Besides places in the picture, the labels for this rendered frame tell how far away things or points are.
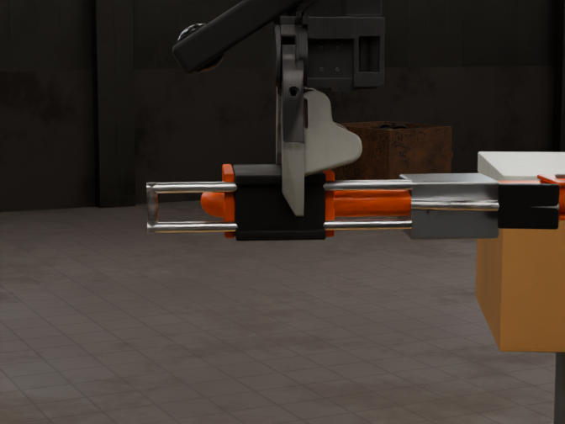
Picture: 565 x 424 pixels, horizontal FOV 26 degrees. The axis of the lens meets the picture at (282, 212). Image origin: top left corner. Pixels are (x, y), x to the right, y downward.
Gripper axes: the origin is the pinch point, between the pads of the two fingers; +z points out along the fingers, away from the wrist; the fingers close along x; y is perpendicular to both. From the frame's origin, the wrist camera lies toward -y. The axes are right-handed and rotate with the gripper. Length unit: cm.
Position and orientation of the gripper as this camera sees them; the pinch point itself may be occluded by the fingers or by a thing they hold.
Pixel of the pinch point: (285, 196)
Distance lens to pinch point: 95.5
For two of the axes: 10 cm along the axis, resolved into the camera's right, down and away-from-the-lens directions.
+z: 0.0, 9.9, 1.4
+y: 10.0, -0.1, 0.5
